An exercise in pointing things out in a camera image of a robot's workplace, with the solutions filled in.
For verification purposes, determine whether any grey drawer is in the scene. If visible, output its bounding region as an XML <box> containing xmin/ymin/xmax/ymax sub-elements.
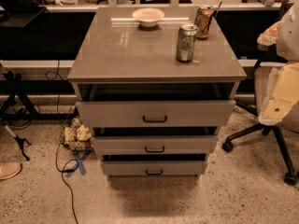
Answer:
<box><xmin>101</xmin><ymin>161</ymin><xmax>207</xmax><ymax>176</ymax></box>
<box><xmin>92</xmin><ymin>135</ymin><xmax>218</xmax><ymax>155</ymax></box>
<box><xmin>77</xmin><ymin>100</ymin><xmax>235</xmax><ymax>128</ymax></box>

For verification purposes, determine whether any black tripod stand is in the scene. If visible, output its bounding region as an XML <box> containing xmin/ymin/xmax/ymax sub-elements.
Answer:
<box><xmin>5</xmin><ymin>125</ymin><xmax>31</xmax><ymax>161</ymax></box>

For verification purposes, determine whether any orange soda can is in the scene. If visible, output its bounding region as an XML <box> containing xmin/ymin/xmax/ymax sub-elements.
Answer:
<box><xmin>194</xmin><ymin>5</ymin><xmax>214</xmax><ymax>39</ymax></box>

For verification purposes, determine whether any blue tape cross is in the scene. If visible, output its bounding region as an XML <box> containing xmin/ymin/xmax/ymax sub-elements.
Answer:
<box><xmin>65</xmin><ymin>150</ymin><xmax>92</xmax><ymax>177</ymax></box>

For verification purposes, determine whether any white bowl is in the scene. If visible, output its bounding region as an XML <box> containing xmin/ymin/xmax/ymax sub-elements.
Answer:
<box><xmin>132</xmin><ymin>7</ymin><xmax>164</xmax><ymax>28</ymax></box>

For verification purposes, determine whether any green soda can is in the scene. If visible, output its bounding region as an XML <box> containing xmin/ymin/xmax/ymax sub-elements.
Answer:
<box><xmin>176</xmin><ymin>23</ymin><xmax>197</xmax><ymax>63</ymax></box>

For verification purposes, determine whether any crumpled snack bags pile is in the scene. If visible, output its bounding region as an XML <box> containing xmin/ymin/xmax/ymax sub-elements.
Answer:
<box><xmin>63</xmin><ymin>118</ymin><xmax>93</xmax><ymax>151</ymax></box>

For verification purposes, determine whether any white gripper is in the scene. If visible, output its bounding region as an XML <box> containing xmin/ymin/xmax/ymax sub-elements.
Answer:
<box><xmin>258</xmin><ymin>62</ymin><xmax>299</xmax><ymax>125</ymax></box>

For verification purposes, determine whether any grey office chair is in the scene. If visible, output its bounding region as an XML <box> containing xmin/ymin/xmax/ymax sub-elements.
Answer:
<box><xmin>222</xmin><ymin>60</ymin><xmax>299</xmax><ymax>185</ymax></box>

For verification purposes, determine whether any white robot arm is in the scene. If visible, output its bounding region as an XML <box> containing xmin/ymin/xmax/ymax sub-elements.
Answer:
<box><xmin>257</xmin><ymin>1</ymin><xmax>299</xmax><ymax>125</ymax></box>

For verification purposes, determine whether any grey top drawer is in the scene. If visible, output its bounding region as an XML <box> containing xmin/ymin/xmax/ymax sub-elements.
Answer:
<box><xmin>77</xmin><ymin>100</ymin><xmax>235</xmax><ymax>128</ymax></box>

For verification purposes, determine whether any grey bottom drawer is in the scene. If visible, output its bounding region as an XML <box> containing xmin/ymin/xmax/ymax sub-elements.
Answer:
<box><xmin>101</xmin><ymin>161</ymin><xmax>207</xmax><ymax>176</ymax></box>

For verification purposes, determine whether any tan shoe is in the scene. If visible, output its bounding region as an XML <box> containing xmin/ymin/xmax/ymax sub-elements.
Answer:
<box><xmin>0</xmin><ymin>162</ymin><xmax>22</xmax><ymax>180</ymax></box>

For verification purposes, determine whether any grey middle drawer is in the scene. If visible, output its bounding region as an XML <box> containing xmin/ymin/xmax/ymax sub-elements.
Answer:
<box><xmin>92</xmin><ymin>135</ymin><xmax>218</xmax><ymax>155</ymax></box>

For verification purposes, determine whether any grey drawer cabinet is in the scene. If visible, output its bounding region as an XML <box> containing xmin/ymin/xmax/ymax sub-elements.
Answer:
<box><xmin>67</xmin><ymin>6</ymin><xmax>248</xmax><ymax>180</ymax></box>

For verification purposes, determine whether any black table leg frame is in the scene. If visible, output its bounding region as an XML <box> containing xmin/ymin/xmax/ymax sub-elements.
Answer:
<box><xmin>0</xmin><ymin>66</ymin><xmax>78</xmax><ymax>121</ymax></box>

